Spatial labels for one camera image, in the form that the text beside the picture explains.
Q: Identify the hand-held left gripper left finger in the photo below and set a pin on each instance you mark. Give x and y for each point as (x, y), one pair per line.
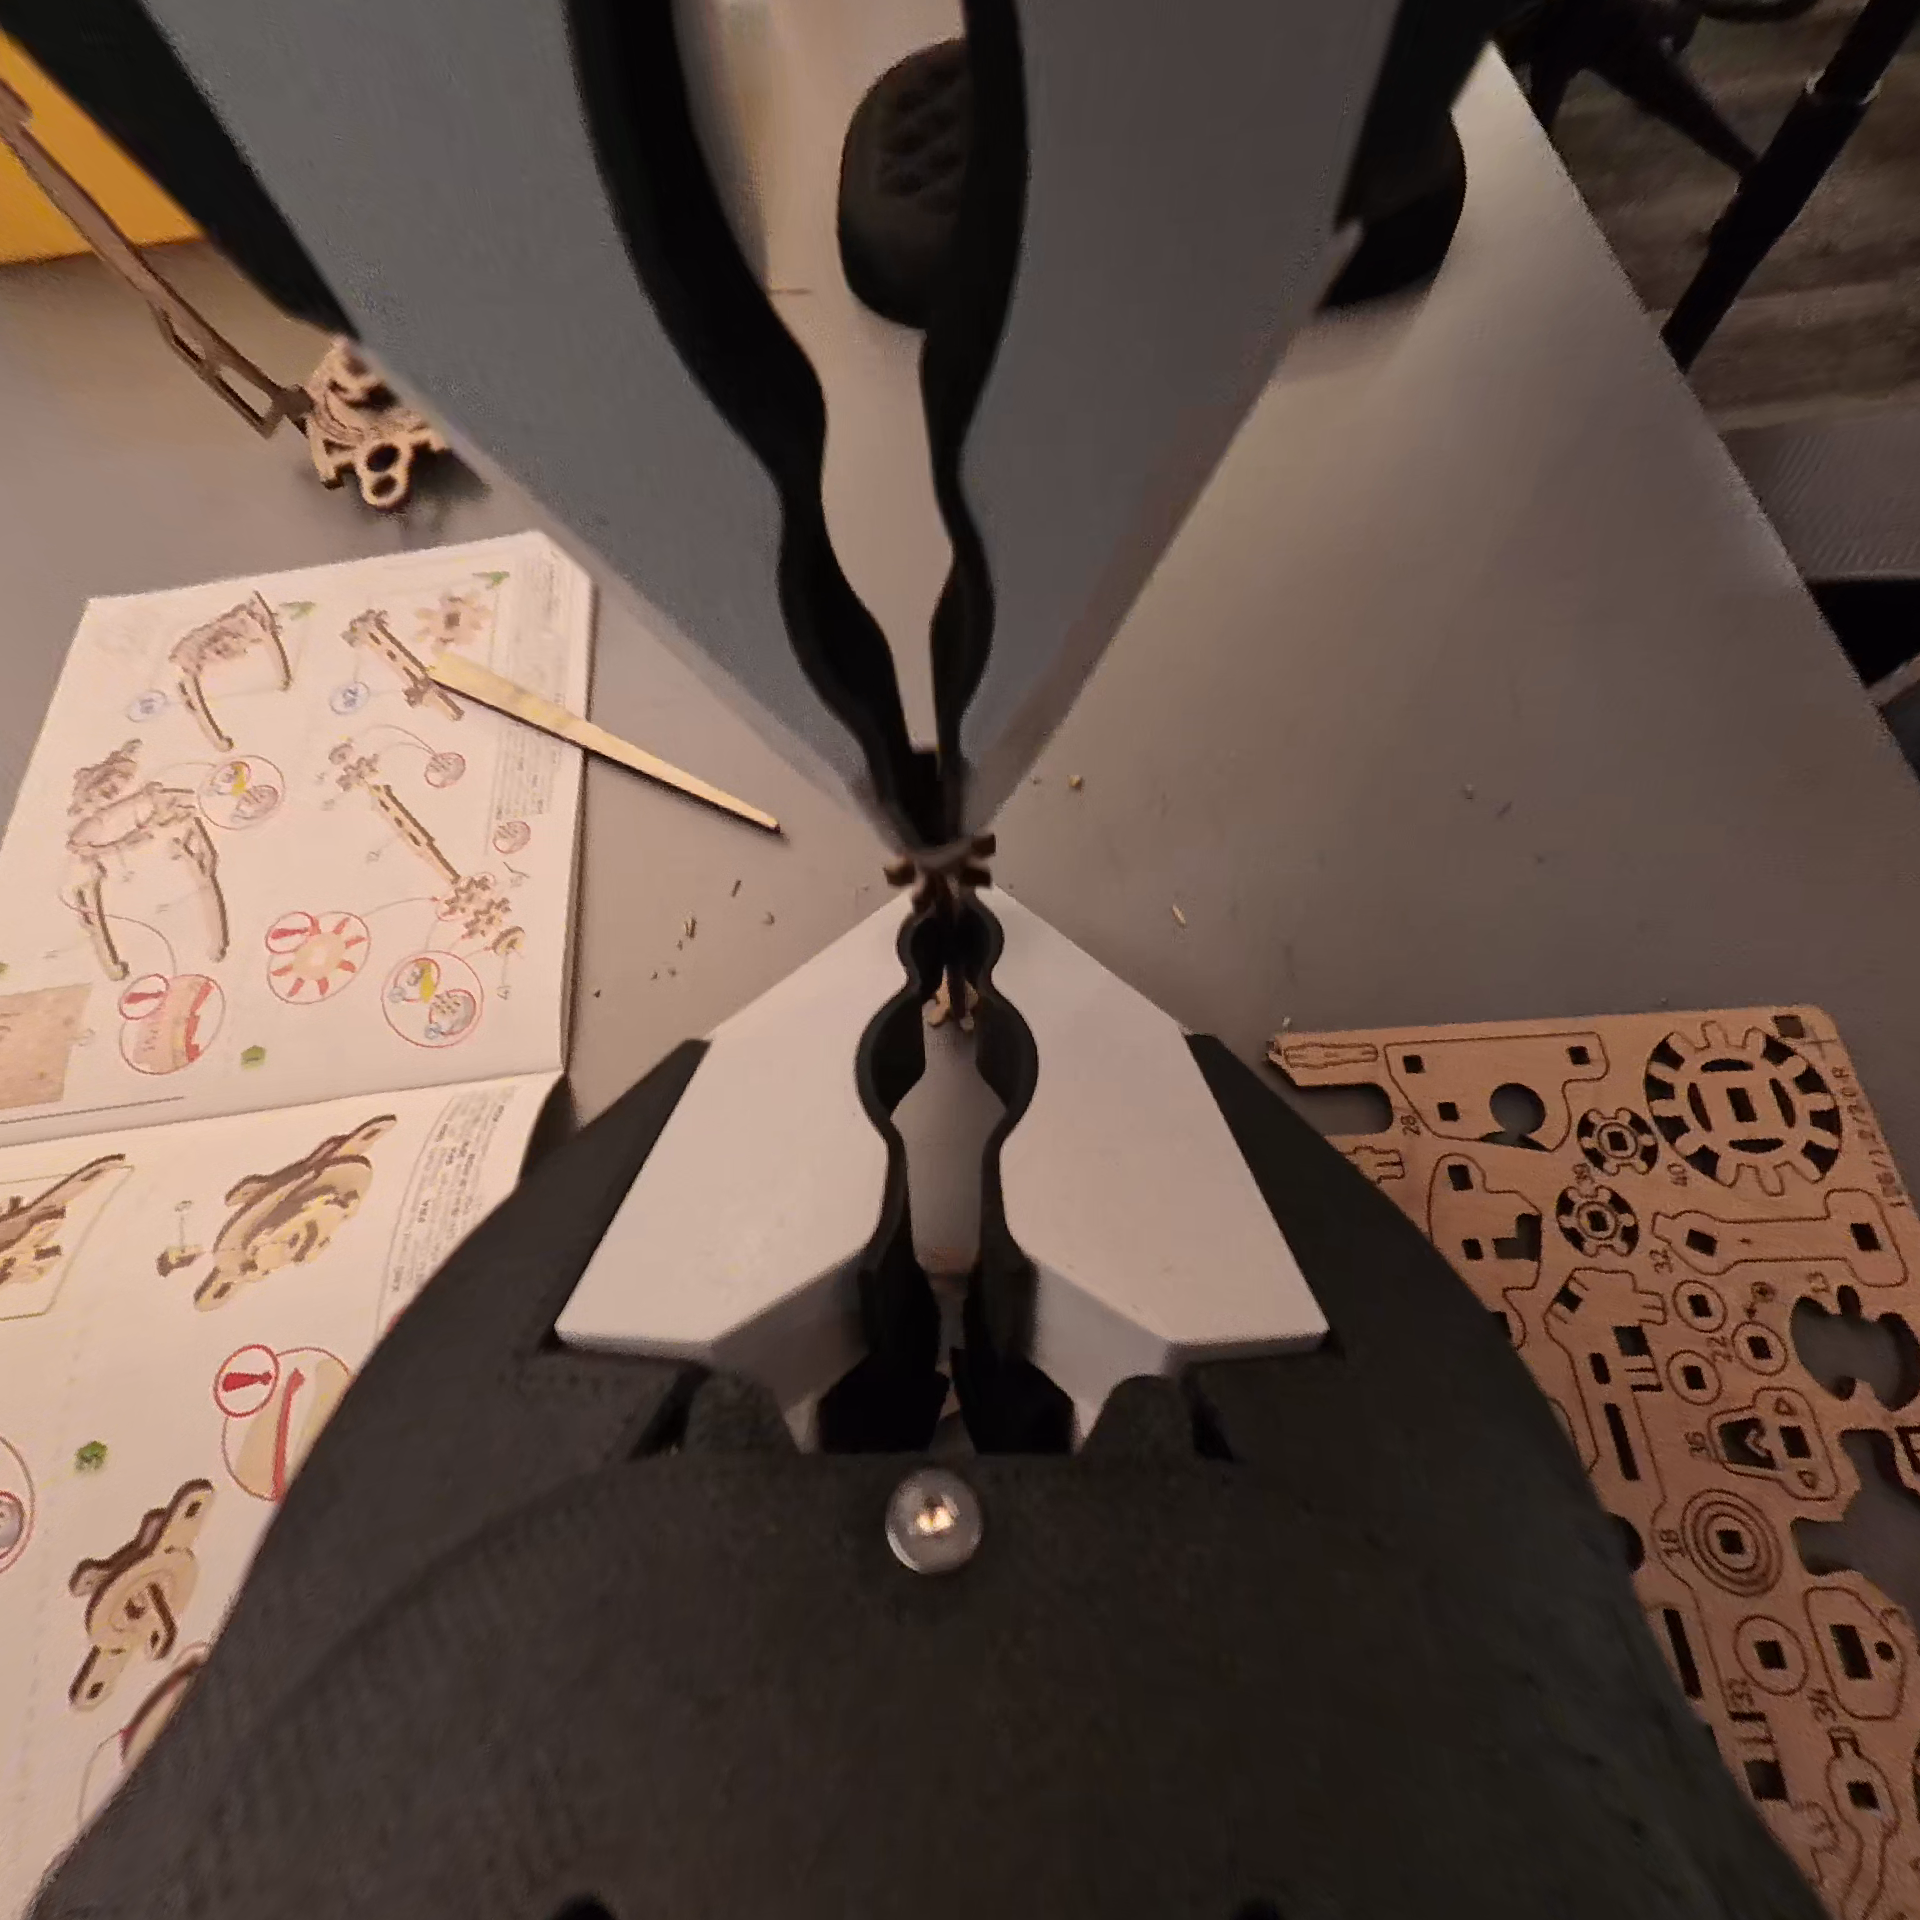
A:
(720, 1201)

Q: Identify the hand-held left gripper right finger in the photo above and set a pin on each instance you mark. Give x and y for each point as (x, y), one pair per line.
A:
(1155, 1201)

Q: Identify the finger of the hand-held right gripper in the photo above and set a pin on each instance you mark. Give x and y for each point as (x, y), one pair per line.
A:
(1171, 225)
(494, 225)

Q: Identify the thin wooden axle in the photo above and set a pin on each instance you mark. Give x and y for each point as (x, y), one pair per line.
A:
(948, 1002)

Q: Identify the small wooden gear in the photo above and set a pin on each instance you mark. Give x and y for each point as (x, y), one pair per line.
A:
(941, 863)

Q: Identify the wooden model with long arms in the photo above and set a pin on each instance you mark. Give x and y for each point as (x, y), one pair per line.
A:
(339, 405)

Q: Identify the laser-cut wooden parts sheet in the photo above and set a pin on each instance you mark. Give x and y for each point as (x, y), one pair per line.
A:
(1395, 1101)

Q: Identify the yellow plastic bin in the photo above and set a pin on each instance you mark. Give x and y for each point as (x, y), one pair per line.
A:
(76, 180)

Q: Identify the pointed wooden stick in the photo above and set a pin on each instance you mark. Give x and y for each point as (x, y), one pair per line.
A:
(629, 757)

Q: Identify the open instruction booklet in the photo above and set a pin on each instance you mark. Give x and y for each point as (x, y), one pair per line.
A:
(300, 840)

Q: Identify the black stand leg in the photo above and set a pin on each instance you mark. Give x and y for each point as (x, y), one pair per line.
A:
(1786, 180)

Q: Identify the grey mesh chair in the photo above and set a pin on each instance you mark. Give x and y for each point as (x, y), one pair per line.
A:
(1845, 493)

